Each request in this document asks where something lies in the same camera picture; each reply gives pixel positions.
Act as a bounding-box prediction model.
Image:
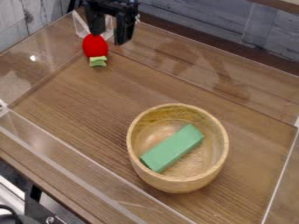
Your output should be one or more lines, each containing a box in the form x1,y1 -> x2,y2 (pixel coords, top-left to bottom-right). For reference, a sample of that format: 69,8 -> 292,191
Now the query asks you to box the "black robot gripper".
81,0 -> 139,46

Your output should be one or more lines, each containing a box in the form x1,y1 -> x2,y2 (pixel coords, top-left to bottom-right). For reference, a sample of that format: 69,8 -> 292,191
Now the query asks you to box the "light wooden bowl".
125,103 -> 229,193

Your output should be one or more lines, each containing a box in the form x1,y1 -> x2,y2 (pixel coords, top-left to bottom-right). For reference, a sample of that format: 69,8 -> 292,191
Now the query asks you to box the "red plush strawberry toy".
81,34 -> 108,67

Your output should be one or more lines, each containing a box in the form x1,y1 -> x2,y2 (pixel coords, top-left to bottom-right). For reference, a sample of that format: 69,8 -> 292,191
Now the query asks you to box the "green rectangular block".
139,124 -> 204,173

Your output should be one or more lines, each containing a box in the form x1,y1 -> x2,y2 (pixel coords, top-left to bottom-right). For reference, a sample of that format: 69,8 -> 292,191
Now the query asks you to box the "black table leg bracket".
24,185 -> 67,224

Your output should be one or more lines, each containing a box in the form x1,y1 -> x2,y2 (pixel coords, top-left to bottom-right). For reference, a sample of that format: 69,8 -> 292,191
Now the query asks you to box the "black cable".
0,204 -> 24,224

